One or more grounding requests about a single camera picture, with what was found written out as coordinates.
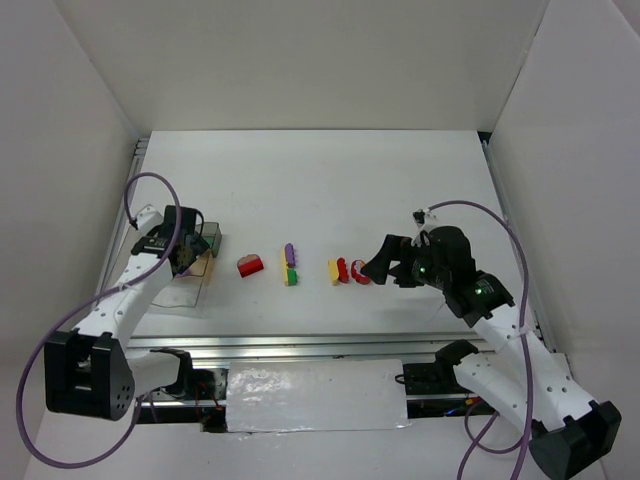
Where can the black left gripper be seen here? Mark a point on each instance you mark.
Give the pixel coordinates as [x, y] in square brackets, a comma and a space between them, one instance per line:
[187, 251]

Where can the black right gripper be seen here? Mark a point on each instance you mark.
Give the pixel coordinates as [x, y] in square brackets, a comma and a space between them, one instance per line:
[401, 262]

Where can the small green lego brick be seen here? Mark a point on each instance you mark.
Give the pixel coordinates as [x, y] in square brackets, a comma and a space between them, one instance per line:
[292, 278]

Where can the purple lego brick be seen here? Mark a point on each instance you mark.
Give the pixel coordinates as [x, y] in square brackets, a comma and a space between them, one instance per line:
[290, 255]

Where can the long yellow lego plate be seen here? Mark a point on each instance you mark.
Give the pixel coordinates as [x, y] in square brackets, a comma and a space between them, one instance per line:
[285, 268]

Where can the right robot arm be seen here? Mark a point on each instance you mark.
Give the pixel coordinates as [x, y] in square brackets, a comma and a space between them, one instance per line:
[565, 428]

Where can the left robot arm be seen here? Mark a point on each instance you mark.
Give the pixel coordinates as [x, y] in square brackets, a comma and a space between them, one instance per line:
[87, 370]

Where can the red flower print block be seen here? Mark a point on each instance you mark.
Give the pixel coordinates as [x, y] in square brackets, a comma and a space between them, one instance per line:
[357, 272]

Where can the red lego brick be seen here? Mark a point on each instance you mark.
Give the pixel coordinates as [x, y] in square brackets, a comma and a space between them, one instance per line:
[343, 272]

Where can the yellow lego brick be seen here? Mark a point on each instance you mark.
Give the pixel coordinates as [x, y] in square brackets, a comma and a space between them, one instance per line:
[333, 271]

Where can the colourless clear container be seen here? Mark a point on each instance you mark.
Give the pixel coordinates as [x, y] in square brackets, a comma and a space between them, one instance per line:
[182, 297]

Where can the red brick with cupcake print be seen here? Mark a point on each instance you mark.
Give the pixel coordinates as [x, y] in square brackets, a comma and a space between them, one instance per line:
[249, 265]

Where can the white foam cover panel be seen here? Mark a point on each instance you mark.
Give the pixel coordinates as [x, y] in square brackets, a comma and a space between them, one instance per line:
[335, 395]

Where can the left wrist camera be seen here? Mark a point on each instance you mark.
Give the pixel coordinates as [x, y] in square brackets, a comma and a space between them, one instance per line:
[146, 219]

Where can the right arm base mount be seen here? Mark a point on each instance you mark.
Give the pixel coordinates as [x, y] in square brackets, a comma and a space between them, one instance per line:
[431, 388]

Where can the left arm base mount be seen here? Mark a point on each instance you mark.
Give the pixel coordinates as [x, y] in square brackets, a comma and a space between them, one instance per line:
[200, 390]

